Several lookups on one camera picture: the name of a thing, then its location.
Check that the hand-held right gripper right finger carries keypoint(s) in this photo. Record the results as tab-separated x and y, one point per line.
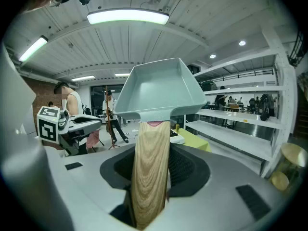
190	177

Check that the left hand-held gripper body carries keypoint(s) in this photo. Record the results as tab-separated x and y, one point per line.
49	126

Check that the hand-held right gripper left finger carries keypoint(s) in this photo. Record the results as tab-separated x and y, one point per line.
113	172

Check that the white portable induction cooktop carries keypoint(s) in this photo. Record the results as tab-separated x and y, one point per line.
177	138

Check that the yellow-green tablecloth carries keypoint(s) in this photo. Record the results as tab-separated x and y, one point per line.
195	142

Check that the pink folding chair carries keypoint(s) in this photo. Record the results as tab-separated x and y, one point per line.
92	138

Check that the olive oil bottle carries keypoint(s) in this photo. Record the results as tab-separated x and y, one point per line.
177	128

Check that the wooden coat rack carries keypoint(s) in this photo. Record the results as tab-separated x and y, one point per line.
109	119

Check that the tube ceiling light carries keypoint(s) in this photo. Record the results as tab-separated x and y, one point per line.
32	49
83	78
122	75

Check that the white metal shelving rack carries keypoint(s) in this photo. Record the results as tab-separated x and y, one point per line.
240	129

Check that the small gold round stool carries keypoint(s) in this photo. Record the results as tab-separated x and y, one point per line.
279	180

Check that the black bag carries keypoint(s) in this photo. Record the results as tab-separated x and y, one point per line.
264	115

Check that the large gold round stool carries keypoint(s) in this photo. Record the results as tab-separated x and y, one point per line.
293	154

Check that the round ceiling spotlight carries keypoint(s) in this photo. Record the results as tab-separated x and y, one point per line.
242	43
212	56

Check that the large oblong ceiling light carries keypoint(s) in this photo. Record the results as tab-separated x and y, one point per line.
128	16

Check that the black track light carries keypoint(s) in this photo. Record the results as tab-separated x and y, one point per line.
297	49

